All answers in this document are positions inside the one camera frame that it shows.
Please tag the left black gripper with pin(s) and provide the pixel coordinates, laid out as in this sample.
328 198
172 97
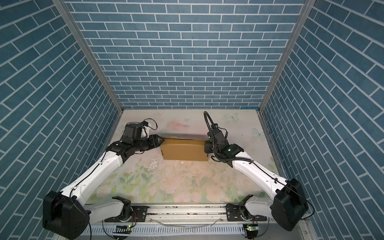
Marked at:
154 142

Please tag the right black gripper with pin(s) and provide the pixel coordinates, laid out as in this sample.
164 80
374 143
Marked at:
207 143

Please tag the brown cardboard box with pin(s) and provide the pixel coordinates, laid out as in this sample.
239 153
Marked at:
184 150

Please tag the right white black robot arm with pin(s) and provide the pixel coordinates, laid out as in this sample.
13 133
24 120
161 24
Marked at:
287 204

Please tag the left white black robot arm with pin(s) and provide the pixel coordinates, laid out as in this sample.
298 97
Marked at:
80 190

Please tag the floral table mat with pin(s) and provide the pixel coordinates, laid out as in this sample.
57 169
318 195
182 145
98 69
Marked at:
148 178

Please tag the right green circuit board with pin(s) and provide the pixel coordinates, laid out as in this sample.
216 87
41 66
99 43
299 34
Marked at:
251 227

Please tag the green circuit board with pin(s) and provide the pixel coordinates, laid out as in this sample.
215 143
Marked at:
251 227
122 229

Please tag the left green circuit board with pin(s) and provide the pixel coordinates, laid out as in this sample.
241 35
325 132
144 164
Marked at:
122 229

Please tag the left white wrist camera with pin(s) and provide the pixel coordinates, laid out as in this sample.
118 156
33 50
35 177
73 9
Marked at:
145 129

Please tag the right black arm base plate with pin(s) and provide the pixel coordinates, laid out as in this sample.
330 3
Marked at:
235 213

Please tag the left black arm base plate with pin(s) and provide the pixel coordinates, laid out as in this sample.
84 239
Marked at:
138 215

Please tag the aluminium mounting rail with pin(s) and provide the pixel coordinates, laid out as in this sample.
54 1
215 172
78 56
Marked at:
186 213

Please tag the white slotted cable duct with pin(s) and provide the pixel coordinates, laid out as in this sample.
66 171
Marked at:
160 231

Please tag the left aluminium corner post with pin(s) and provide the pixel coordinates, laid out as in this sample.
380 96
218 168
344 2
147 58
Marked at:
76 32

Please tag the aluminium corner post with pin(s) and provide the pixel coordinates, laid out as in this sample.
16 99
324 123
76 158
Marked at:
76 32
304 14

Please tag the right aluminium corner post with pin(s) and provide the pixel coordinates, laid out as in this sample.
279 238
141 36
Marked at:
304 14

